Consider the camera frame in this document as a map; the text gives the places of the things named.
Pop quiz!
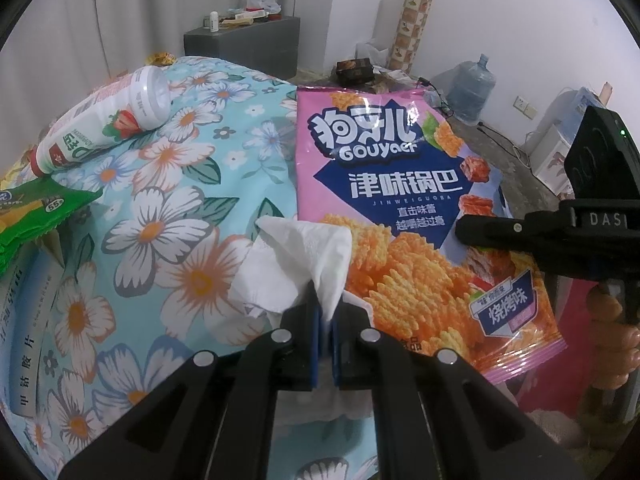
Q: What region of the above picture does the black floor cable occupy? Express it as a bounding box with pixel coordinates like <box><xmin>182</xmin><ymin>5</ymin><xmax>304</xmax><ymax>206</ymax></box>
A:
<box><xmin>417</xmin><ymin>77</ymin><xmax>533</xmax><ymax>166</ymax></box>

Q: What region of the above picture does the white curtain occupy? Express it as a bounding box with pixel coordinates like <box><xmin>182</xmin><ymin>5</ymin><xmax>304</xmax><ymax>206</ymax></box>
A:
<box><xmin>50</xmin><ymin>0</ymin><xmax>341</xmax><ymax>76</ymax></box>

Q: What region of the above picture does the person's right hand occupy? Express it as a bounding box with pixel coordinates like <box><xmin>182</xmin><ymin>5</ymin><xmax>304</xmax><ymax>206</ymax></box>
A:
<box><xmin>586</xmin><ymin>282</ymin><xmax>640</xmax><ymax>390</ymax></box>

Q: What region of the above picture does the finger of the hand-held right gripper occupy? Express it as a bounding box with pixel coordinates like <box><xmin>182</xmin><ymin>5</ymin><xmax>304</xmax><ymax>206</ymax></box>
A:
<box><xmin>455</xmin><ymin>202</ymin><xmax>577</xmax><ymax>262</ymax></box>

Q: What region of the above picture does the white tissue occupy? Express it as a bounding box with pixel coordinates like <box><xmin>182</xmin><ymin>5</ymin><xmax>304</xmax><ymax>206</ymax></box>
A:
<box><xmin>229</xmin><ymin>216</ymin><xmax>376</xmax><ymax>423</ymax></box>

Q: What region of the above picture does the dark grey cabinet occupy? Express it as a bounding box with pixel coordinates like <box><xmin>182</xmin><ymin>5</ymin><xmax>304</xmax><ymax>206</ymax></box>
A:
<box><xmin>183</xmin><ymin>15</ymin><xmax>302</xmax><ymax>80</ymax></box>

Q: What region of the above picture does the crumpled white plastic bag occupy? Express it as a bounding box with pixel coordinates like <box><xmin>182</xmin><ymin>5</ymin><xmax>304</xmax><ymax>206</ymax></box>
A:
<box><xmin>355</xmin><ymin>40</ymin><xmax>391</xmax><ymax>68</ymax></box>

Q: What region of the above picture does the patterned paper roll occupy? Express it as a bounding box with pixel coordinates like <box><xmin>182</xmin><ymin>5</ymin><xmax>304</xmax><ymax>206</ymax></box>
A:
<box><xmin>387</xmin><ymin>0</ymin><xmax>437</xmax><ymax>75</ymax></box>

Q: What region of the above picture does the white carton box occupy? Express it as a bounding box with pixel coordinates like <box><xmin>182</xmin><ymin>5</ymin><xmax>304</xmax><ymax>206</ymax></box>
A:
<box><xmin>0</xmin><ymin>245</ymin><xmax>68</xmax><ymax>418</ymax></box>

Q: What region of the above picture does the white strawberry yogurt bottle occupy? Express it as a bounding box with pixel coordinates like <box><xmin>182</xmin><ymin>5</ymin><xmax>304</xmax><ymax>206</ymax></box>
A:
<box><xmin>29</xmin><ymin>66</ymin><xmax>173</xmax><ymax>177</ymax></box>

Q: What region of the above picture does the blue floral blanket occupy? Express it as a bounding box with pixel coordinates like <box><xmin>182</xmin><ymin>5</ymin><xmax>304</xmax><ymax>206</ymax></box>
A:
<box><xmin>0</xmin><ymin>54</ymin><xmax>381</xmax><ymax>480</ymax></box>

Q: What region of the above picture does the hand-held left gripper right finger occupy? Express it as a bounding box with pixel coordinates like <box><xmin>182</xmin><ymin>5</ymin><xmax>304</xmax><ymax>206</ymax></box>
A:
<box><xmin>330</xmin><ymin>296</ymin><xmax>586</xmax><ymax>480</ymax></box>

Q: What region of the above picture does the beige fleece jacket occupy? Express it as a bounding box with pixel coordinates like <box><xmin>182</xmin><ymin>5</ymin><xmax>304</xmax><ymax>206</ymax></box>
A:
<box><xmin>527</xmin><ymin>407</ymin><xmax>593</xmax><ymax>463</ymax></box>

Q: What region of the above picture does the white water dispenser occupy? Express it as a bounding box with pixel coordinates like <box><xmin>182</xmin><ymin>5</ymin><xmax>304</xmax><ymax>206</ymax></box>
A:
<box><xmin>530</xmin><ymin>110</ymin><xmax>591</xmax><ymax>196</ymax></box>

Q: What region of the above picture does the green snack packet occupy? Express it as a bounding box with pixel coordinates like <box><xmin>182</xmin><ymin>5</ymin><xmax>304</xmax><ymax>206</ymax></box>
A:
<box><xmin>0</xmin><ymin>182</ymin><xmax>103</xmax><ymax>273</ymax></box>

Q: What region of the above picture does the pink snack bag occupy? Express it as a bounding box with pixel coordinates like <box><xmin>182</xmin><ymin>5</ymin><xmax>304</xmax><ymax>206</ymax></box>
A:
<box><xmin>295</xmin><ymin>82</ymin><xmax>568</xmax><ymax>386</ymax></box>

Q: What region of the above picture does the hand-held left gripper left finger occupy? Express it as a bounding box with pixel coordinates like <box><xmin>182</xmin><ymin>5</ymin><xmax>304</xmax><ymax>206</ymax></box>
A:
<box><xmin>59</xmin><ymin>280</ymin><xmax>321</xmax><ymax>480</ymax></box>

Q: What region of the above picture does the brown box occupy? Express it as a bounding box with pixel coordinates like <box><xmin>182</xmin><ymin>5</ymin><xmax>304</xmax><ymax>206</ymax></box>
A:
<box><xmin>336</xmin><ymin>58</ymin><xmax>373</xmax><ymax>86</ymax></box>

